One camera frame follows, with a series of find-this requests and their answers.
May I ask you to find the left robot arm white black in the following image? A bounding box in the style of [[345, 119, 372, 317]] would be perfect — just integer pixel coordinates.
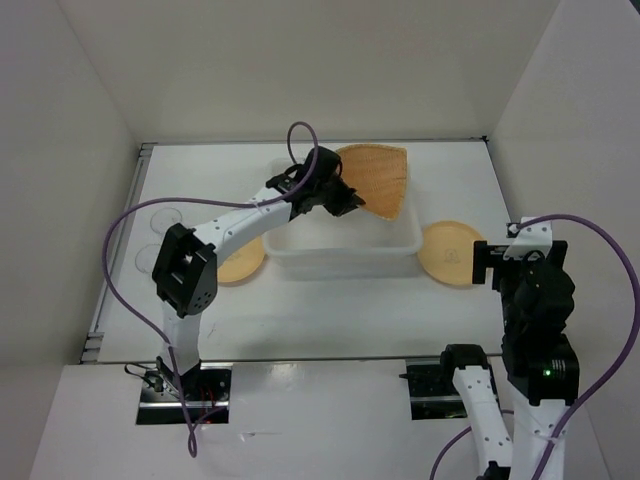
[[152, 147, 365, 400]]

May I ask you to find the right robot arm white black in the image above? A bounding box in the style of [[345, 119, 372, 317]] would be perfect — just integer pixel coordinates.
[[438, 241, 580, 479]]

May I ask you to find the clear plastic cup front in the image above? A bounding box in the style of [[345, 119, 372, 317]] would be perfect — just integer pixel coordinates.
[[135, 244, 160, 275]]

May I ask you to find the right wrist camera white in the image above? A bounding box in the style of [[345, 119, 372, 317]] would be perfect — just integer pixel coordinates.
[[503, 217, 553, 260]]

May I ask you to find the translucent white plastic bin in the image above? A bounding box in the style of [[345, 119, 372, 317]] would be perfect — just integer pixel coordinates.
[[262, 190, 423, 281]]

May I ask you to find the beige plate with bear print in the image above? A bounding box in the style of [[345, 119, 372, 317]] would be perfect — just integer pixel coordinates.
[[417, 220, 485, 287]]

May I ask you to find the woven bamboo fan-shaped tray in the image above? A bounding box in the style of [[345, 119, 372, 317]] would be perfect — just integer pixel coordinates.
[[336, 144, 409, 221]]

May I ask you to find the clear plastic cup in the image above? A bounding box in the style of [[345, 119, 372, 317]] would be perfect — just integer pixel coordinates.
[[135, 244, 160, 275], [149, 207, 183, 236]]

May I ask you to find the clear plastic cup rear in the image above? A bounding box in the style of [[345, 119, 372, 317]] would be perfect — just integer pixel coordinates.
[[149, 207, 183, 236]]

